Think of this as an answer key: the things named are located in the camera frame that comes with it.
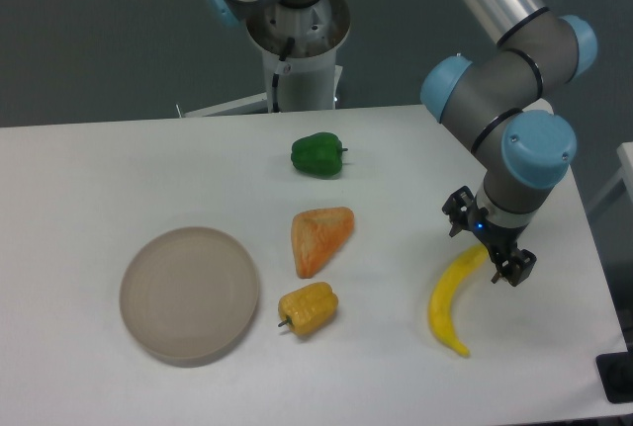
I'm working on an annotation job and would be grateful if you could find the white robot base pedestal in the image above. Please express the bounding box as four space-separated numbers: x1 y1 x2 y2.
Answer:
180 0 350 118

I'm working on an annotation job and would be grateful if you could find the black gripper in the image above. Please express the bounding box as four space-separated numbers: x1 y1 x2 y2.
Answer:
442 186 536 287

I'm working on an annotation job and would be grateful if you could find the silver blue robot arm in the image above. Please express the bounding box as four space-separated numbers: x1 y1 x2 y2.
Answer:
209 0 597 285

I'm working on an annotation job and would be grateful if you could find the black box at table edge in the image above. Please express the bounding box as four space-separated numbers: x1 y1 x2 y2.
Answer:
595 352 633 404

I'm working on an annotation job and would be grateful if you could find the yellow banana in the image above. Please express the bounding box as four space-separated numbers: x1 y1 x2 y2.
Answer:
427 244 488 358

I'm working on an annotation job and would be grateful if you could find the orange triangular sandwich toy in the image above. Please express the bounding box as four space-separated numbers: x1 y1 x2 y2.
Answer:
291 207 355 279

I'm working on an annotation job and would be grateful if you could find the green bell pepper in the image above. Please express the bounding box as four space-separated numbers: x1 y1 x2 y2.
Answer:
290 132 347 179

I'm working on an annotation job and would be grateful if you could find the black base cable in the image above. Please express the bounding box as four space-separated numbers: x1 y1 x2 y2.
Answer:
270 37 297 114

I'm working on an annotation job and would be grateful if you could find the white frame at right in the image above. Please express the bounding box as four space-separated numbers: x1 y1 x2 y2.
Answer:
586 141 632 221

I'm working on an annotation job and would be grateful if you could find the beige round plate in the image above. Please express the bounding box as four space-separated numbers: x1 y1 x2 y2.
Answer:
119 227 259 368

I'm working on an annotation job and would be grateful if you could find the yellow bell pepper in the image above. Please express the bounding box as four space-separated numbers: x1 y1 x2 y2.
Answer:
278 282 339 336

